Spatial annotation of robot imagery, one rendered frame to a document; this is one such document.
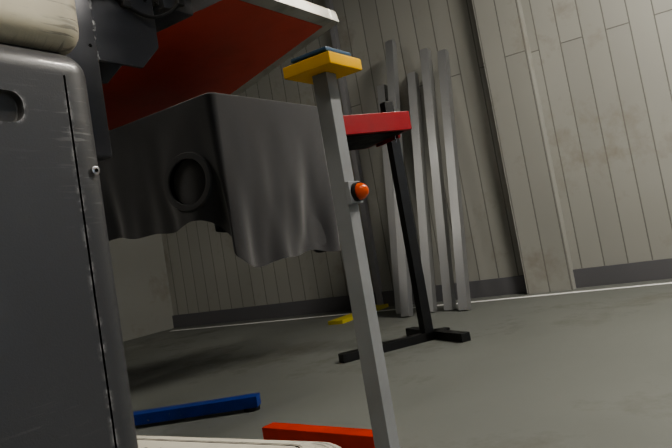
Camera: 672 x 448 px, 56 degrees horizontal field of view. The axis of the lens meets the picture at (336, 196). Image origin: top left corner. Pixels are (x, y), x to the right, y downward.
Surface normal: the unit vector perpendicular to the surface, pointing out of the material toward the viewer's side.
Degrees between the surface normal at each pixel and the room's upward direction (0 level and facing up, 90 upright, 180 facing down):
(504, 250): 90
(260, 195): 94
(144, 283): 90
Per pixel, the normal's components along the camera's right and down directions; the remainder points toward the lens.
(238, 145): 0.77, -0.15
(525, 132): -0.54, 0.03
